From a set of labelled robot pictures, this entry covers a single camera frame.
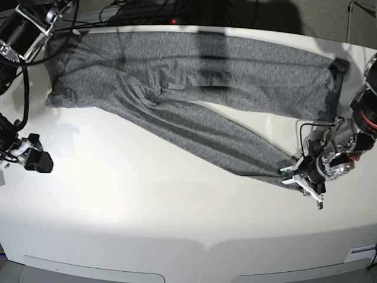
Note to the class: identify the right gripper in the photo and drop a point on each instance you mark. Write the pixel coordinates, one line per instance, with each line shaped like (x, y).
(26, 152)

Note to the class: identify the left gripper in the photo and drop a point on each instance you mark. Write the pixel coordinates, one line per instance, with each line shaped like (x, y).
(308, 179)

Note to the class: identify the grey long-sleeve T-shirt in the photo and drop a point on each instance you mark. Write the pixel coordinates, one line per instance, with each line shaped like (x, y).
(158, 80)

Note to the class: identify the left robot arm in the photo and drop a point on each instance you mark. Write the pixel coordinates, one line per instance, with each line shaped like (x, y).
(340, 145)

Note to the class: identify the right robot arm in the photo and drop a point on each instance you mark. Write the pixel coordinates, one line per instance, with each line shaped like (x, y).
(23, 34)

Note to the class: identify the white label plate on table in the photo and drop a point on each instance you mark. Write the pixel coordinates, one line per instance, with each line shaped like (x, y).
(364, 252)

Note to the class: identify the black power strip red light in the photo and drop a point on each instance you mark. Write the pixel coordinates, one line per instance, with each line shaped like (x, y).
(161, 19)

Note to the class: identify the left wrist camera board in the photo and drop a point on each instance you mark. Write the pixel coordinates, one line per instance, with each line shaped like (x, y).
(287, 173)

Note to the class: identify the metal stand frame right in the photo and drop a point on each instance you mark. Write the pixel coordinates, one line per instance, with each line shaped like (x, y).
(361, 29)

